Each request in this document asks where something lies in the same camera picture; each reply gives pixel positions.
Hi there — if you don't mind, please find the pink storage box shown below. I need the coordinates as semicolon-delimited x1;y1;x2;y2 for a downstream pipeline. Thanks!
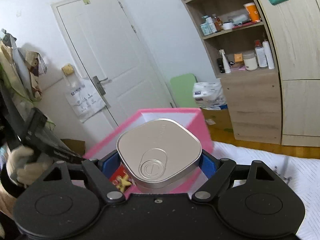
85;108;213;196

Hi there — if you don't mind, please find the rose gold square tin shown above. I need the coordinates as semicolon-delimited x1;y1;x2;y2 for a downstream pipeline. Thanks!
117;118;202;193

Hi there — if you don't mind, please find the yellow star toy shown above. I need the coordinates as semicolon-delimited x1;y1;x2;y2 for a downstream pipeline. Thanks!
116;174;132;193

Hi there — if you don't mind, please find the white gloved left hand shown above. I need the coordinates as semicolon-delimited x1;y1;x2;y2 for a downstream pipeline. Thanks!
6;146;53;186

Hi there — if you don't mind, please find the red glasses cloth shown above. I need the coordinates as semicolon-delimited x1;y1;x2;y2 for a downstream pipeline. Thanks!
110;165;131;185

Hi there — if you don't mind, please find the cardboard box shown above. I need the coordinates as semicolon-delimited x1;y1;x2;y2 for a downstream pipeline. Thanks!
201;109;233;132

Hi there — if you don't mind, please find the white plastic bag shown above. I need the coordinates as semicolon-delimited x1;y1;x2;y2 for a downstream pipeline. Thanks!
65;78;106;123

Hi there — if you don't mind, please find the white paper pack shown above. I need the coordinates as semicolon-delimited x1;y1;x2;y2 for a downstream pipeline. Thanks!
193;79;227;110

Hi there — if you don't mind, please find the green folding board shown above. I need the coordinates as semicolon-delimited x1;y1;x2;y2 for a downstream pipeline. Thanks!
170;73;198;108

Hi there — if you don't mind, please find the white door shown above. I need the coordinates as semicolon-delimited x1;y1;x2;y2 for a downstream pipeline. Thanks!
52;0;174;126

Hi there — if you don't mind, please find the white jar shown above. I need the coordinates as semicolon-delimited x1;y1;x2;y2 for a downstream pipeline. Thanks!
242;51;258;71

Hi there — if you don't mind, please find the wooden bookshelf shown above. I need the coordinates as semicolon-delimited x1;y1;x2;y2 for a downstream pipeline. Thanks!
181;0;282;144

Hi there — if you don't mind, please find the orange paper cup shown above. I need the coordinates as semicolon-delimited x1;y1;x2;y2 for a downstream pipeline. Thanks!
244;2;261;22

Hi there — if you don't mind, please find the wooden wardrobe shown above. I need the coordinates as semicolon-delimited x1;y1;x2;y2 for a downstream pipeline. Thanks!
258;0;319;147

